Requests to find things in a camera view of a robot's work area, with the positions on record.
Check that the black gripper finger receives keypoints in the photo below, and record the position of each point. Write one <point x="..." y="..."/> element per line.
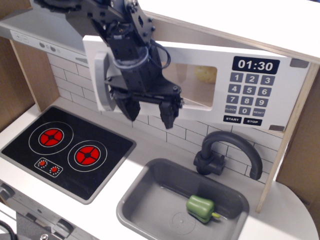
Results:
<point x="169" y="111"/>
<point x="129" y="107"/>

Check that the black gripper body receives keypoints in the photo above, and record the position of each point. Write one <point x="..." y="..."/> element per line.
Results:
<point x="142" y="80"/>

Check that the white toy microwave door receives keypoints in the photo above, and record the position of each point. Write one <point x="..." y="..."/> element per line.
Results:
<point x="247" y="91"/>

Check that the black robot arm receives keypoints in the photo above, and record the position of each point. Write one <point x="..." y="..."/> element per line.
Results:
<point x="121" y="24"/>

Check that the wooden microwave cabinet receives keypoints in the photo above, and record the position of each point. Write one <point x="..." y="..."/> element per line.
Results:
<point x="286" y="27"/>

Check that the yellow toy food item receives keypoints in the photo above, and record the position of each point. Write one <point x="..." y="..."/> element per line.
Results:
<point x="206" y="74"/>

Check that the black toy stovetop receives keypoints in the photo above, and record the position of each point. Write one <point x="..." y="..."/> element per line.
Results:
<point x="69" y="153"/>

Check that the grey range hood panel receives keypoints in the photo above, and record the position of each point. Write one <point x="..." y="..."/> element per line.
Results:
<point x="45" y="31"/>

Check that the grey toy sink basin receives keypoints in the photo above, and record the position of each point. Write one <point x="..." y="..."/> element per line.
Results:
<point x="155" y="205"/>

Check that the green toy bell pepper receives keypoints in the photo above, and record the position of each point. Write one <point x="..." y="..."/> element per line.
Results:
<point x="201" y="208"/>

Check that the grey oven control panel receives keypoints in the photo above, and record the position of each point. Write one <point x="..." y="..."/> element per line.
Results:
<point x="34" y="220"/>

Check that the grey microwave door handle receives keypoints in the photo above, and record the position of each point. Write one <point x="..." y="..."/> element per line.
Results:
<point x="101" y="66"/>

